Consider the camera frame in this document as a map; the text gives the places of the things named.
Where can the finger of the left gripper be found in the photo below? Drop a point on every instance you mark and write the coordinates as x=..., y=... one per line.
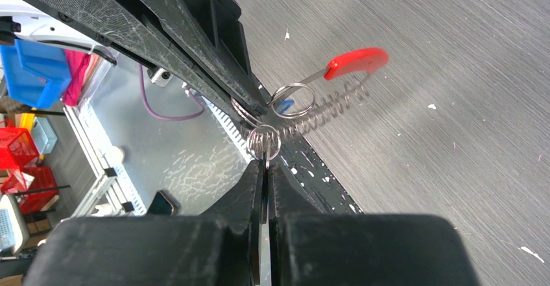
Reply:
x=211, y=35
x=131, y=27

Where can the metal spring coil keyring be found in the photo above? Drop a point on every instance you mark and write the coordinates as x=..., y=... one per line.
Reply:
x=263, y=139

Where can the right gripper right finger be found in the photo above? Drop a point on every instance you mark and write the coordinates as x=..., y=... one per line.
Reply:
x=310, y=247

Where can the red plastic crate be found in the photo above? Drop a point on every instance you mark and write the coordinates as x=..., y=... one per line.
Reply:
x=20, y=173

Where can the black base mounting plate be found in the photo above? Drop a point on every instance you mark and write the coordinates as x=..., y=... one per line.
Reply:
x=311, y=176

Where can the blue plastic bin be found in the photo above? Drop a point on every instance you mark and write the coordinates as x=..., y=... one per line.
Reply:
x=36, y=74

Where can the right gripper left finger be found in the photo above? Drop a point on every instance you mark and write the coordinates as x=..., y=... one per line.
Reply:
x=212, y=248

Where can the red handled key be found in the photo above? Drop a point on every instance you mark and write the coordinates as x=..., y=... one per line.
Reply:
x=367, y=60

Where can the blue key tag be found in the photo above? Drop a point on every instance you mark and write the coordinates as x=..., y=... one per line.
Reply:
x=285, y=106

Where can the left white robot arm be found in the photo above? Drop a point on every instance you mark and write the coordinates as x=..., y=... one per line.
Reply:
x=200, y=42

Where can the pink cloth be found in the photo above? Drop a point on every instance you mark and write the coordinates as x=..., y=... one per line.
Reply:
x=78, y=64

